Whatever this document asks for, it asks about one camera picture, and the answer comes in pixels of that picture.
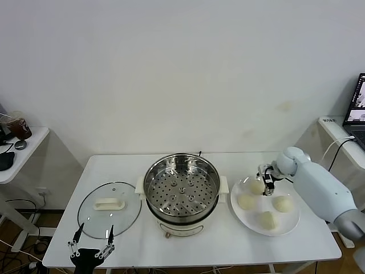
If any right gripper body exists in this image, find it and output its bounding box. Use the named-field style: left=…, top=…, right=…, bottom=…
left=258, top=163, right=277, bottom=183

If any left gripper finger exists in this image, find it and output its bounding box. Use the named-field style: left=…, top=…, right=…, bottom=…
left=95, top=224, right=116, bottom=259
left=67, top=223, right=85, bottom=257

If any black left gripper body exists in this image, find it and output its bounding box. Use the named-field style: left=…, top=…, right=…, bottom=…
left=70, top=248, right=100, bottom=274

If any white steamed baozi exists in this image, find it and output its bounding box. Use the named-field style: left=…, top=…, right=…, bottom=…
left=273, top=196, right=293, bottom=213
left=249, top=180, right=266, bottom=196
left=258, top=211, right=279, bottom=231
left=237, top=194, right=256, bottom=211

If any glass lid with white handle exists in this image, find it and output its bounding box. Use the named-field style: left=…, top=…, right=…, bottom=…
left=77, top=180, right=143, bottom=240

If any stainless steel steamer basket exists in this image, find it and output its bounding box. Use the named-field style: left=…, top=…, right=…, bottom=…
left=143, top=154, right=221, bottom=220

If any white round plate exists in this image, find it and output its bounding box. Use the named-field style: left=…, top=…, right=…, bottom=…
left=230, top=175, right=301, bottom=237

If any white electric cooker base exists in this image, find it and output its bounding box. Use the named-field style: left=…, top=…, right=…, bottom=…
left=135, top=175, right=230, bottom=239

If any white side table with label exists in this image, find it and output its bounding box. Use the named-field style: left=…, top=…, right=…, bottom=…
left=318, top=116, right=365, bottom=249

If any open grey laptop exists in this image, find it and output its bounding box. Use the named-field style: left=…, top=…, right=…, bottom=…
left=343, top=72, right=365, bottom=151

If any white side table with cup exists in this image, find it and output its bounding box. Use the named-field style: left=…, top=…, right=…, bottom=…
left=0, top=127, right=50, bottom=252

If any iced coffee plastic cup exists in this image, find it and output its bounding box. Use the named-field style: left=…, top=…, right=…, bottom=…
left=0, top=111, right=32, bottom=140

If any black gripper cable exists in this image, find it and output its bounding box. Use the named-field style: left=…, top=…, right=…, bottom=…
left=273, top=174, right=294, bottom=184

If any white charging cable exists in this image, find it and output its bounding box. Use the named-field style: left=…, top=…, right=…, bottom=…
left=321, top=136, right=356, bottom=172

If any black cable with adapter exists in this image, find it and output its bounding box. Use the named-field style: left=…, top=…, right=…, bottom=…
left=327, top=138, right=356, bottom=174

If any thin black desk cable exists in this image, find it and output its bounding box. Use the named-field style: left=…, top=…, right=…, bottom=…
left=0, top=141, right=15, bottom=155

